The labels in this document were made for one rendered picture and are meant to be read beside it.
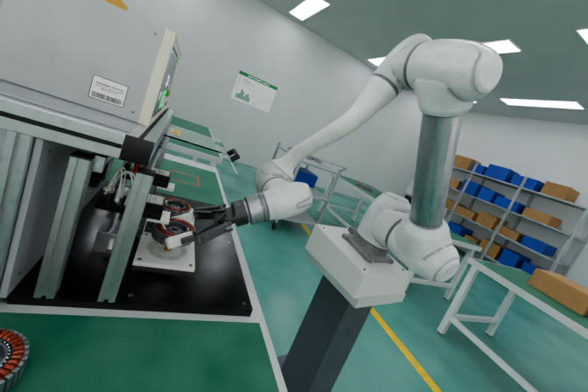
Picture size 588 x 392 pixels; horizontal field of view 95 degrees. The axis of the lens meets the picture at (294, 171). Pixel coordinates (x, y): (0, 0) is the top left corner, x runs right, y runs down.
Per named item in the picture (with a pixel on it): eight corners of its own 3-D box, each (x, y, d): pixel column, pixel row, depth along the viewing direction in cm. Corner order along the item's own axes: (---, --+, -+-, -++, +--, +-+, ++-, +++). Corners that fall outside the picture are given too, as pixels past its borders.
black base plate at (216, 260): (222, 211, 126) (224, 206, 125) (249, 317, 68) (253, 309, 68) (105, 185, 106) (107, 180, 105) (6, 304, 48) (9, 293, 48)
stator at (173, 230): (192, 231, 83) (196, 220, 83) (192, 251, 73) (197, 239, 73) (153, 225, 79) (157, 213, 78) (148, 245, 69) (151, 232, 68)
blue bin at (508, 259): (509, 264, 542) (516, 251, 538) (524, 273, 517) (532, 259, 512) (497, 261, 526) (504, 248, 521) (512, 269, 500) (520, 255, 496)
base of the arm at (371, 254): (360, 234, 133) (366, 224, 132) (394, 264, 116) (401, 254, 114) (334, 229, 122) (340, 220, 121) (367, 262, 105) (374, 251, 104)
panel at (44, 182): (108, 179, 106) (129, 107, 102) (6, 297, 47) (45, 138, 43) (104, 178, 106) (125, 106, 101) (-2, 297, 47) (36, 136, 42)
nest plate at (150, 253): (192, 243, 86) (194, 240, 86) (193, 272, 73) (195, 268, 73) (141, 234, 80) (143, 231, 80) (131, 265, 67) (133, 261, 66)
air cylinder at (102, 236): (122, 239, 75) (127, 220, 74) (115, 254, 68) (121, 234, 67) (100, 235, 73) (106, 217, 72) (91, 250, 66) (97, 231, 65)
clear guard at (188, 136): (228, 157, 115) (233, 144, 114) (237, 174, 94) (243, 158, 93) (145, 132, 102) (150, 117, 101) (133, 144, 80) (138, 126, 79)
